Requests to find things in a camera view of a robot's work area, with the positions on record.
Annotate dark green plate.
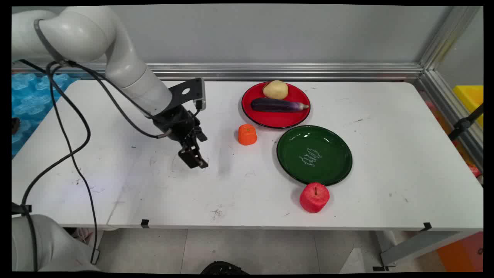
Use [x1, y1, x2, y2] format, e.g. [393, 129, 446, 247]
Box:
[276, 125, 353, 186]

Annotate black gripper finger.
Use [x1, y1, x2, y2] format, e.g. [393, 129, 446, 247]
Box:
[178, 148, 203, 170]
[189, 142, 209, 168]

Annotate red plate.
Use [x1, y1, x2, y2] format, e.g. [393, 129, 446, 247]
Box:
[241, 81, 311, 129]

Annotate orange box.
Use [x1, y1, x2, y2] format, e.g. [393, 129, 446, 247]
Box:
[436, 232, 484, 272]

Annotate black printed strap on arm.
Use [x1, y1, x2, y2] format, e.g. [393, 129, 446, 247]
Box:
[12, 202, 32, 216]

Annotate aluminium side rail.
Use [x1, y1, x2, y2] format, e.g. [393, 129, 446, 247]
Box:
[415, 69, 484, 172]

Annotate red toy apple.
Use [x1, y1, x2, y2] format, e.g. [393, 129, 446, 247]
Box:
[299, 183, 330, 214]

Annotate black round floor object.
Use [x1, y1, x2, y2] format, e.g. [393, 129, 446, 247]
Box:
[200, 261, 249, 275]

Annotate yellow toy potato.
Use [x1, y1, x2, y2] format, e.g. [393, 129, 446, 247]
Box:
[263, 80, 289, 100]

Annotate thin black camera cable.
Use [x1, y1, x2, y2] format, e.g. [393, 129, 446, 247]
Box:
[17, 59, 205, 217]

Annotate long aluminium frame rail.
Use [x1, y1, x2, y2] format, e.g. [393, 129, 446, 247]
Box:
[12, 63, 424, 81]

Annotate grey table leg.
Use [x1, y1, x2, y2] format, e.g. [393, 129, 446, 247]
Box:
[376, 231, 469, 271]

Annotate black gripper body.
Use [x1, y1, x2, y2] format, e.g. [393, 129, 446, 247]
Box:
[152, 105, 208, 150]

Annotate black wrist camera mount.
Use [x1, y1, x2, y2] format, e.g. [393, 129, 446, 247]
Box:
[168, 78, 206, 113]

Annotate orange toy fruit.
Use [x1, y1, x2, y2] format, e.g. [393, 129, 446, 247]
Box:
[237, 124, 258, 146]

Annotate black stand clamp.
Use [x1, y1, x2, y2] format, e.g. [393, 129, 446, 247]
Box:
[448, 103, 484, 141]

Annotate purple toy eggplant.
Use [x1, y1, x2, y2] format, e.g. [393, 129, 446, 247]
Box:
[251, 98, 310, 113]

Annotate aluminium corner post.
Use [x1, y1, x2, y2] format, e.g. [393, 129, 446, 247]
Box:
[419, 6, 481, 71]

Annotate grey strap on arm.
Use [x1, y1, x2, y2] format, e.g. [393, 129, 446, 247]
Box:
[34, 19, 69, 65]

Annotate yellow plastic bin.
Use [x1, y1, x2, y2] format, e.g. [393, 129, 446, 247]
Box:
[452, 85, 484, 128]

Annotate black cable with metal plug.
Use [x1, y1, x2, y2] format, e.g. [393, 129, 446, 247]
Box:
[46, 60, 172, 265]

